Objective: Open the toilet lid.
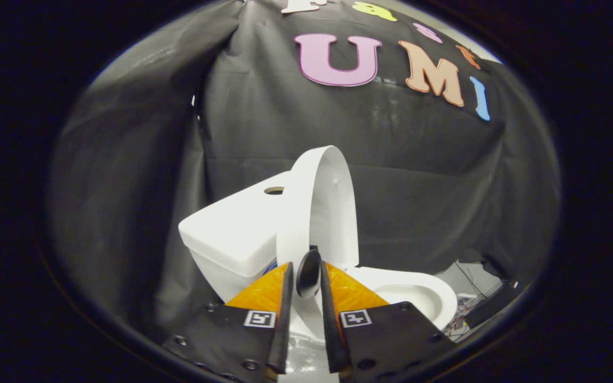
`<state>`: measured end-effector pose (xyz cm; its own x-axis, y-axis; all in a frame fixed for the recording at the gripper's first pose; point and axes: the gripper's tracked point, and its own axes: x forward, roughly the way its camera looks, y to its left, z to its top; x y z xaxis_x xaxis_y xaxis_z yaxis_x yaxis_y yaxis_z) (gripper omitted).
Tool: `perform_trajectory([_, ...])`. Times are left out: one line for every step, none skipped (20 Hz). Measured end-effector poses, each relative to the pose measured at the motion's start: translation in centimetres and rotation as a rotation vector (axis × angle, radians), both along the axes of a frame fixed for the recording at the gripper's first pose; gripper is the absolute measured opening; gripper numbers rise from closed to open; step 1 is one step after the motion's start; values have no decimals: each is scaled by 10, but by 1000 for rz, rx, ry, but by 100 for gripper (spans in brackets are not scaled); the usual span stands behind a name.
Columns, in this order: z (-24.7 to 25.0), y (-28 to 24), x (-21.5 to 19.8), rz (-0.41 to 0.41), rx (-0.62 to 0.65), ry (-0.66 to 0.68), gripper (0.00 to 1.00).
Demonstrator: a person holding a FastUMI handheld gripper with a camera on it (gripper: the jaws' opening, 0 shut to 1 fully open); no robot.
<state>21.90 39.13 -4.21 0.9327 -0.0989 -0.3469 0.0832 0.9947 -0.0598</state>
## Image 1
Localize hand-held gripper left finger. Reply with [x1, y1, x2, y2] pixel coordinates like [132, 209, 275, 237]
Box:
[163, 262, 294, 381]

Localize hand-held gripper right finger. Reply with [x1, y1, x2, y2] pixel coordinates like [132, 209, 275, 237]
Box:
[320, 261, 453, 376]

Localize white toilet lid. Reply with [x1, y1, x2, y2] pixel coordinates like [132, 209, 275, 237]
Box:
[276, 145, 360, 298]

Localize white toilet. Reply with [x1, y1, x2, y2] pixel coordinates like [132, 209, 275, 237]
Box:
[178, 170, 459, 344]

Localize black backdrop cloth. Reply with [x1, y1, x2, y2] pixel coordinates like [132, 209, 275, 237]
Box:
[46, 0, 561, 341]

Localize red cable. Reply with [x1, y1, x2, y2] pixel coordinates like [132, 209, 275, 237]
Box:
[445, 306, 472, 333]

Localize tangle of black cables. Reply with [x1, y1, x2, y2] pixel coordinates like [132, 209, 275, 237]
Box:
[445, 261, 504, 338]

